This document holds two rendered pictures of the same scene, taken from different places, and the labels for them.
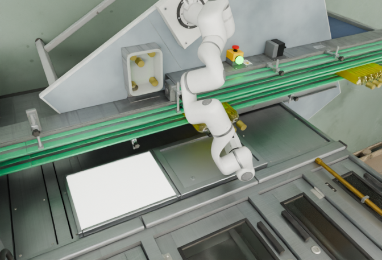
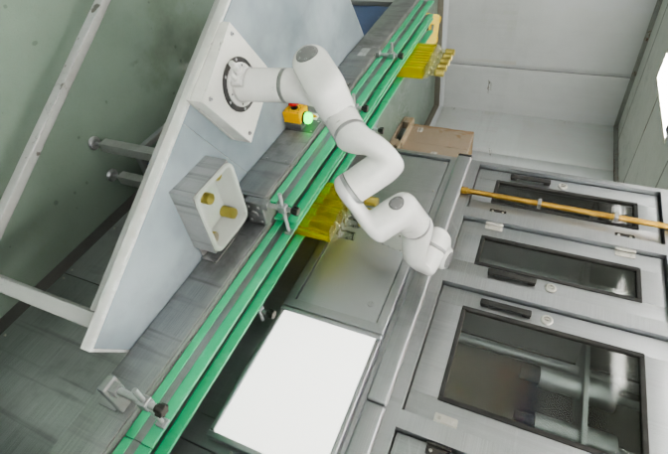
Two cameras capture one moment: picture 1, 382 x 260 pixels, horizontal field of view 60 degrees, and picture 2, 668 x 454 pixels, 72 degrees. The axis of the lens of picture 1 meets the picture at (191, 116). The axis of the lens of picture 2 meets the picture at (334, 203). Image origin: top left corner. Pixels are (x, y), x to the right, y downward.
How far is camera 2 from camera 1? 0.64 m
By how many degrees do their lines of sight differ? 26
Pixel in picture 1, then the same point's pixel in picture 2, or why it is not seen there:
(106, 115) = (205, 303)
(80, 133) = (196, 358)
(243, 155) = (442, 238)
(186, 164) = (346, 292)
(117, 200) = (319, 403)
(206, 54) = (367, 141)
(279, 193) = (463, 252)
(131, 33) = (174, 162)
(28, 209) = not seen: outside the picture
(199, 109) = (394, 218)
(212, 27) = (343, 98)
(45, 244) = not seen: outside the picture
